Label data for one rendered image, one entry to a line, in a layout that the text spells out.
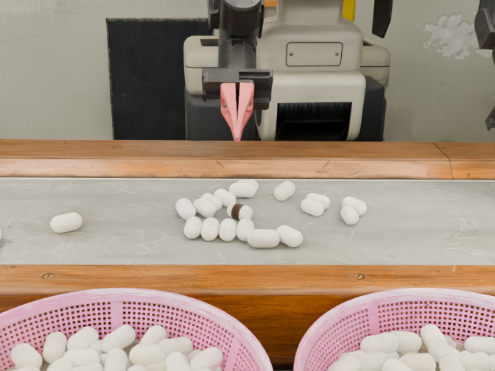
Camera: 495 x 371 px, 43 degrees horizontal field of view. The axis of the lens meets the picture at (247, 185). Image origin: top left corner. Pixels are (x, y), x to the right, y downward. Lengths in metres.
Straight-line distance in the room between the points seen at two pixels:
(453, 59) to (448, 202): 2.18
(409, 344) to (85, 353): 0.28
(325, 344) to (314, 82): 0.87
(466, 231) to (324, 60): 0.67
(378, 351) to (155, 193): 0.43
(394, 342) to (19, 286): 0.35
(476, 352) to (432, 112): 2.51
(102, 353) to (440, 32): 2.59
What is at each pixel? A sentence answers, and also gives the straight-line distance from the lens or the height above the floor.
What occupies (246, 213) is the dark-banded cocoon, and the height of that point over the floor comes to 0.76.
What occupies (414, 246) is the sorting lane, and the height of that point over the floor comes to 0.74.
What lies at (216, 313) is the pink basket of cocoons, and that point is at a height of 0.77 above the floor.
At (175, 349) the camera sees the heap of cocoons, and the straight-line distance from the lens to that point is 0.57.
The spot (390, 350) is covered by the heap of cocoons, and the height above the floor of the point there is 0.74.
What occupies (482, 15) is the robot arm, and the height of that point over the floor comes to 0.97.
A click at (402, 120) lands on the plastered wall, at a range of 3.04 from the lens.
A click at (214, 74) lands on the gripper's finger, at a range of 0.90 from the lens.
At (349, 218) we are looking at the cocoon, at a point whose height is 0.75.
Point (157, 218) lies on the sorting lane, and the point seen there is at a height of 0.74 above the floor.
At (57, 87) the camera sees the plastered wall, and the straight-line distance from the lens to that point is 2.85.
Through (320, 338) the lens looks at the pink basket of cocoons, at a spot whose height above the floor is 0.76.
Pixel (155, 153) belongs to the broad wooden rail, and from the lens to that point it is 0.97.
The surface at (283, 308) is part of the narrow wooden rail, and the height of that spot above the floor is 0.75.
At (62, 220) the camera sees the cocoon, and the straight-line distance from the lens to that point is 0.78.
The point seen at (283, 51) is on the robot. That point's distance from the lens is 1.37.
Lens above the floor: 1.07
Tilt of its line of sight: 22 degrees down
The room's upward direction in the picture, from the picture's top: 1 degrees clockwise
